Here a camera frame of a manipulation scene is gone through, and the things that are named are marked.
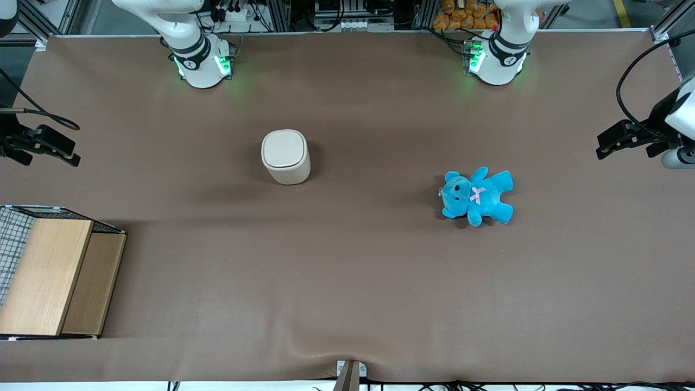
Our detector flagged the cream trash can body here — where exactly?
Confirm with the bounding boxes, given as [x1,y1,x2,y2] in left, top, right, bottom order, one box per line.
[261,130,312,186]

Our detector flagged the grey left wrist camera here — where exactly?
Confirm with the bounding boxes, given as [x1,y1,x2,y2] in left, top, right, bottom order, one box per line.
[661,146,695,170]

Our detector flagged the white power strip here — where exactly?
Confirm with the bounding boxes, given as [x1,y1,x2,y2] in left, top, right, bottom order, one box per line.
[216,4,257,24]

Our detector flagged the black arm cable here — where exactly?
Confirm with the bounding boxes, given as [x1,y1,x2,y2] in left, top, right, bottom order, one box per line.
[0,68,80,131]
[616,33,695,137]

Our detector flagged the blue plush teddy bear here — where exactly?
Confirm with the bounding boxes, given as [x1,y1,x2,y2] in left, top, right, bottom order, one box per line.
[439,166,515,228]

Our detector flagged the orange plush toy pile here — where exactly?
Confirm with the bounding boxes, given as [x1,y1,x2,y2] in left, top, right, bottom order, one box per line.
[433,0,501,31]

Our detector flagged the wooden shelf with wire rack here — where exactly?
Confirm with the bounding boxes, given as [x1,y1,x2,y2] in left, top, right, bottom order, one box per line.
[0,205,128,342]

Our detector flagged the brown table cloth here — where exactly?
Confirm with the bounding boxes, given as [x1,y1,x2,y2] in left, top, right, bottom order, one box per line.
[0,30,695,384]

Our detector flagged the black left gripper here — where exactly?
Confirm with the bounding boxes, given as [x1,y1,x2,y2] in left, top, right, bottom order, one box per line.
[596,87,683,160]

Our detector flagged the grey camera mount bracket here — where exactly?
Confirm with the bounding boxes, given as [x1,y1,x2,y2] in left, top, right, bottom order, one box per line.
[336,360,368,391]

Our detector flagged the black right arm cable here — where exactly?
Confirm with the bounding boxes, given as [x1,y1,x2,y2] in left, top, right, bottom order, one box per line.
[0,68,80,131]

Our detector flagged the cream trash can lid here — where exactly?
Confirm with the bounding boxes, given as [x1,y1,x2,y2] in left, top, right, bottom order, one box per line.
[262,129,305,170]

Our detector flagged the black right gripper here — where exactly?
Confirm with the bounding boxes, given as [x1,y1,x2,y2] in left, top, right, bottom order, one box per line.
[0,111,82,167]

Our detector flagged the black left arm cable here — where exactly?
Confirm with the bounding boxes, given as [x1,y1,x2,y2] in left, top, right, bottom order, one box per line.
[616,33,695,137]

